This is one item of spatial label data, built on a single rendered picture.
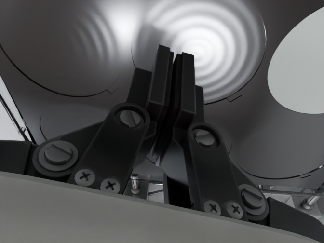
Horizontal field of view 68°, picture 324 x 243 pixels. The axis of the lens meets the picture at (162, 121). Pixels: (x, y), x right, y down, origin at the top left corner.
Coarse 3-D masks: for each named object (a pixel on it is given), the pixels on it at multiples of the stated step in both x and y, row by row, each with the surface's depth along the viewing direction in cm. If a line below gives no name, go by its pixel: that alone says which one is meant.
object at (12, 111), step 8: (0, 80) 22; (0, 88) 22; (0, 96) 23; (8, 96) 23; (8, 104) 24; (8, 112) 24; (16, 112) 25; (16, 120) 25; (24, 120) 26; (16, 128) 26; (24, 128) 26; (24, 136) 27; (32, 136) 28
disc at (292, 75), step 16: (320, 16) 16; (304, 32) 17; (320, 32) 17; (288, 48) 18; (304, 48) 18; (320, 48) 17; (272, 64) 19; (288, 64) 18; (304, 64) 18; (320, 64) 18; (272, 80) 20; (288, 80) 19; (304, 80) 19; (320, 80) 19; (288, 96) 21; (304, 96) 20; (320, 96) 20; (304, 112) 22; (320, 112) 21
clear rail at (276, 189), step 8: (136, 176) 31; (144, 176) 31; (152, 176) 31; (160, 176) 31; (256, 184) 30; (280, 192) 30; (288, 192) 30; (296, 192) 30; (304, 192) 30; (312, 192) 30
